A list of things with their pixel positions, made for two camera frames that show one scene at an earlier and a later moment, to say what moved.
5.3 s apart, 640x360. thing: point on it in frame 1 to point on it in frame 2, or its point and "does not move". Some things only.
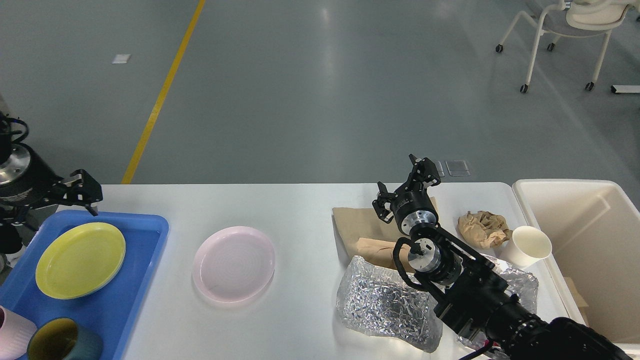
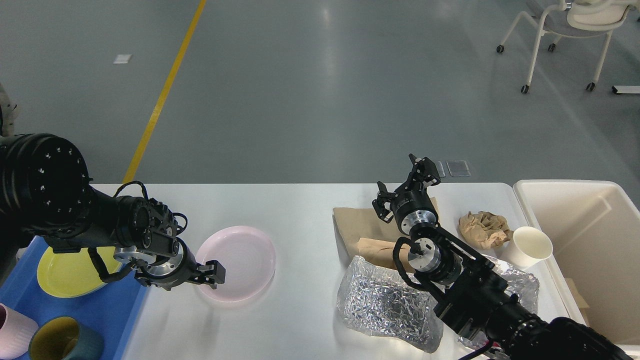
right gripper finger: [425, 174] does not move
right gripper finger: [379, 204] does not move
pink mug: [16, 331] does not move
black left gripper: [32, 185] to [162, 270]
